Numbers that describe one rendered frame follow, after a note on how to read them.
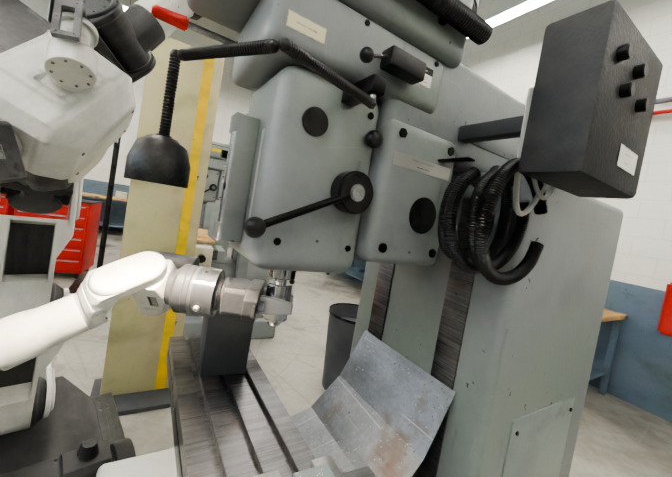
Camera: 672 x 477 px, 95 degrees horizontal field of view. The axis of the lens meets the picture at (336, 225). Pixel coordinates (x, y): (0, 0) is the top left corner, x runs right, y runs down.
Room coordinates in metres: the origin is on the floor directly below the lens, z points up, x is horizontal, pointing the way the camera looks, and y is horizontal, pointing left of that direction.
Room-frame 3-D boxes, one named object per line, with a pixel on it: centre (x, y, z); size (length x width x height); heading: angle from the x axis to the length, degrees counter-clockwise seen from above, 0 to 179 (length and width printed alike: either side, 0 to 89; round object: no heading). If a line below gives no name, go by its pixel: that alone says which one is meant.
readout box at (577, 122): (0.45, -0.35, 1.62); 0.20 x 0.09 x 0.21; 122
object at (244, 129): (0.52, 0.18, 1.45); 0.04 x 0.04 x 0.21; 32
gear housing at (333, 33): (0.60, 0.05, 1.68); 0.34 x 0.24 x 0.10; 122
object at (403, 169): (0.68, -0.08, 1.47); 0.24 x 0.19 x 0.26; 32
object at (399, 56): (0.50, -0.04, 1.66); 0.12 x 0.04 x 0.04; 122
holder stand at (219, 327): (0.92, 0.28, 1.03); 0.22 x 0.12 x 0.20; 24
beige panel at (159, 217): (2.00, 1.11, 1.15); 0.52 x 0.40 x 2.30; 122
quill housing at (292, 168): (0.58, 0.08, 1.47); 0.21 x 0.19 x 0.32; 32
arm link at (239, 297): (0.57, 0.18, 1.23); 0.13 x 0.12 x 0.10; 7
